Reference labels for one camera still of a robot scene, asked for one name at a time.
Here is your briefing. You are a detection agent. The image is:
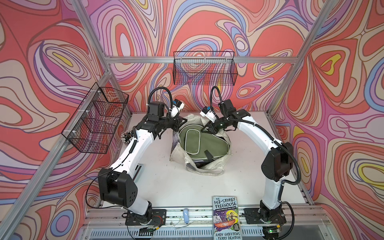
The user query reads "back wire basket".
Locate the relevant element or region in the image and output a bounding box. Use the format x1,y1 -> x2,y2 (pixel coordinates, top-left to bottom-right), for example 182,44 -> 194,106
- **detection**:
173,50 -> 238,86

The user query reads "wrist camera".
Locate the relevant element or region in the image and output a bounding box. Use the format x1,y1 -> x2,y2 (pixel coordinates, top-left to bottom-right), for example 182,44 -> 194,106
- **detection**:
170,99 -> 185,119
200,107 -> 218,123

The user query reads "left wire basket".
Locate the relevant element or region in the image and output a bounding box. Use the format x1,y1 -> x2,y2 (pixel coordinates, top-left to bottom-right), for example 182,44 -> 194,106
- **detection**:
62,83 -> 129,154

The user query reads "white canvas tote bag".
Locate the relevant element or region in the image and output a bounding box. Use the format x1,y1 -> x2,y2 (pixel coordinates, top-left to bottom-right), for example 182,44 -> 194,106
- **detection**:
170,114 -> 232,176

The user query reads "cup of pencils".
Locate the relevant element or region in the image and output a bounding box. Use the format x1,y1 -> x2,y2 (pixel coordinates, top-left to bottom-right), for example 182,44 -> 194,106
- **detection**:
121,130 -> 136,145

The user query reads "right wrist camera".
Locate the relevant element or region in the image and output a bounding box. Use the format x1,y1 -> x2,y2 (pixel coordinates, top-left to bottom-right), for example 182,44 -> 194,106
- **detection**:
200,107 -> 218,123

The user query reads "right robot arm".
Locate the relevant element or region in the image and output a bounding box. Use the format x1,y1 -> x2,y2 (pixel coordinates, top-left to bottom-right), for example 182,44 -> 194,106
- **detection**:
200,100 -> 302,223

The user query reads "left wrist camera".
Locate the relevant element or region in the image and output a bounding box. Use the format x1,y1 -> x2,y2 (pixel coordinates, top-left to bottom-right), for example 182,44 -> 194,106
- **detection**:
170,99 -> 185,119

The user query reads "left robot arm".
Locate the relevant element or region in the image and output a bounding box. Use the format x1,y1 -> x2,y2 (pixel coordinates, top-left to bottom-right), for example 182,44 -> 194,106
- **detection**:
98,100 -> 187,218

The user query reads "right base connector box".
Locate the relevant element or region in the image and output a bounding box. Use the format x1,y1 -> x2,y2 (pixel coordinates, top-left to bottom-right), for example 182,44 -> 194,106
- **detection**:
263,226 -> 281,240

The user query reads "green circuit board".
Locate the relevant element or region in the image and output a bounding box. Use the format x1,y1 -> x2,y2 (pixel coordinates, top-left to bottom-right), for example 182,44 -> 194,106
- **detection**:
139,228 -> 157,237

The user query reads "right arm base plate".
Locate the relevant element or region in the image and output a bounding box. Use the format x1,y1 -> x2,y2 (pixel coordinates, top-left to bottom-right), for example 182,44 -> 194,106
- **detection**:
243,207 -> 287,225

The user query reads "small blue white device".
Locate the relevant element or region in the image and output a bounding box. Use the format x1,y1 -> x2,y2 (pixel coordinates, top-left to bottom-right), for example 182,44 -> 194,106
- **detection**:
183,208 -> 190,224

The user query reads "treehouse paperback book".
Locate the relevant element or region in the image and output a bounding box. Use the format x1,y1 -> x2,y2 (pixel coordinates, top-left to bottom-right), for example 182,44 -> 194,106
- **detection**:
213,196 -> 243,240

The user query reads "wire basket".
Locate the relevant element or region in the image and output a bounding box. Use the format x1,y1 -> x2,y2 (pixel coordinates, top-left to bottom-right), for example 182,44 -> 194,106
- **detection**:
173,50 -> 238,86
62,83 -> 129,154

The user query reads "green paddle case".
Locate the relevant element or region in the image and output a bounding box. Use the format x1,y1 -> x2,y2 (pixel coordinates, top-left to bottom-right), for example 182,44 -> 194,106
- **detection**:
179,124 -> 230,168

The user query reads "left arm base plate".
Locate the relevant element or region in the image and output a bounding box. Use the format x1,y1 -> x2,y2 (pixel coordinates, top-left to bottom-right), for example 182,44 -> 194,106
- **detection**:
122,209 -> 167,227

